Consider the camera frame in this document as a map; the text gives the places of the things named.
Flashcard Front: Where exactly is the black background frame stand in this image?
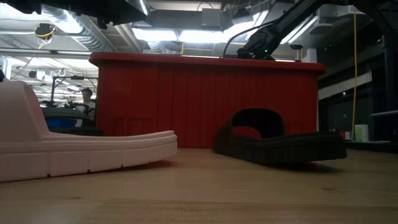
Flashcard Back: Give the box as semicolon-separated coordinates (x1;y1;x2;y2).
49;75;99;108

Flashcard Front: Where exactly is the ceiling camera with yellow cable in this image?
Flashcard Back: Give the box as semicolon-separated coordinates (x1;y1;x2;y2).
34;23;57;40

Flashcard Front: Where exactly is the pale white foam slide sandal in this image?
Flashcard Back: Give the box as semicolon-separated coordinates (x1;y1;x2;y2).
0;80;178;183

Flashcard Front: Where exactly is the large red plastic bin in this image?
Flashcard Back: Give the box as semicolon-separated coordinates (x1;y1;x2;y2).
89;52;327;149

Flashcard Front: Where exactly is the white and green cup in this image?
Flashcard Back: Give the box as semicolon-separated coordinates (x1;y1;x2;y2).
354;124;369;142

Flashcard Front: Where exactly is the hanging yellow cable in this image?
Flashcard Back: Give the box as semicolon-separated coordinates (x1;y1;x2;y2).
350;12;358;141

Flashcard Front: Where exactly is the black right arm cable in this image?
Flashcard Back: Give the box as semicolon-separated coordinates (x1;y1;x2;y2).
222;20;277;58

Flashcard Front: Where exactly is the person in background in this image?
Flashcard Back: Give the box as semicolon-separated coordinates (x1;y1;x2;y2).
79;87;96;121

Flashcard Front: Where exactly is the spiral metal ceiling duct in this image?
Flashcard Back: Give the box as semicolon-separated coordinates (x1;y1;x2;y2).
40;6;118;53

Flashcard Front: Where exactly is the grey ceiling ventilation box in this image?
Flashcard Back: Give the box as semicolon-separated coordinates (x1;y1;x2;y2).
200;8;224;28

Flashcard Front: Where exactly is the plain black slide sandal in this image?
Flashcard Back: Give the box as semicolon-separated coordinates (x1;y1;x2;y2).
213;107;348;165

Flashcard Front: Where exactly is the black slide sandal blue insole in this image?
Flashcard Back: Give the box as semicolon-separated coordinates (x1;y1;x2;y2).
42;107;104;137

